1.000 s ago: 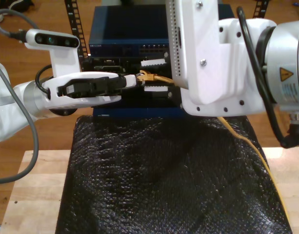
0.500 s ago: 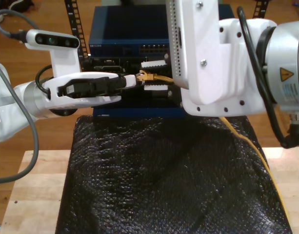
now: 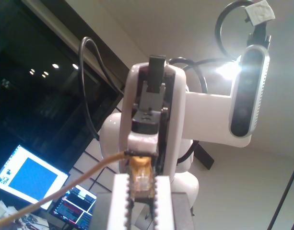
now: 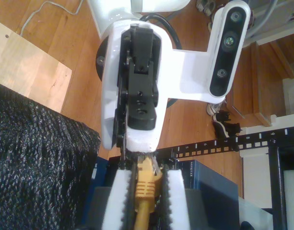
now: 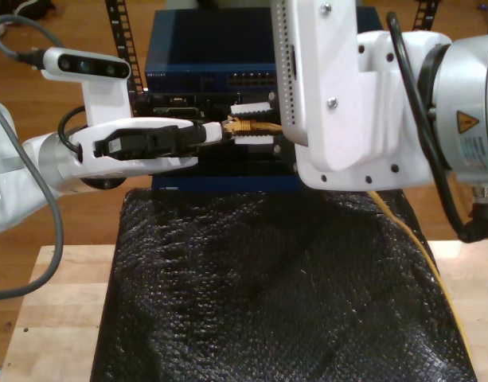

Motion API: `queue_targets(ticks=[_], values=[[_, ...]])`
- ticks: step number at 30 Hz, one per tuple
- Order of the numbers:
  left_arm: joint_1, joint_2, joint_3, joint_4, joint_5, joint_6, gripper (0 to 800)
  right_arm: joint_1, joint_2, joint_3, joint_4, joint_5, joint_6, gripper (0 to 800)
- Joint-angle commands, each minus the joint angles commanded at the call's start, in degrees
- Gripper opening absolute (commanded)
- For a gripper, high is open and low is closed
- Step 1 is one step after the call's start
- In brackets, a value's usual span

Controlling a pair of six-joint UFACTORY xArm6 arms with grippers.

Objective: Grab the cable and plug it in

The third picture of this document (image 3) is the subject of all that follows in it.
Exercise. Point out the white tape label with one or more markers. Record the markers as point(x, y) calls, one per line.
point(259, 12)

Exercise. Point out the dark glass window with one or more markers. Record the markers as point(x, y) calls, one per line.
point(29, 95)

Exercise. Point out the monitor with dark text windows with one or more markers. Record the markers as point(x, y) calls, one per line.
point(72, 208)

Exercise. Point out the white camera bar with bracket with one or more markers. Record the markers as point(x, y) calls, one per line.
point(245, 95)

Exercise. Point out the monitor with blue square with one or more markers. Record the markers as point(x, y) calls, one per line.
point(31, 175)

